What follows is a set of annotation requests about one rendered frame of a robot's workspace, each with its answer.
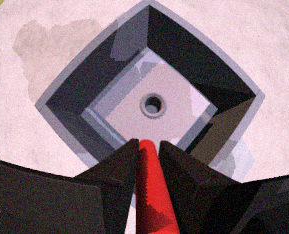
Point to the dark grey open box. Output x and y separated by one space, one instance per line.
67 103

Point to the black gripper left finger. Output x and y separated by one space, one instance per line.
93 202

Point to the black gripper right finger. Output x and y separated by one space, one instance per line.
207 202

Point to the pale pink square plate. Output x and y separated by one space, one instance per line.
151 82

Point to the red peg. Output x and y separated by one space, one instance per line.
154 212

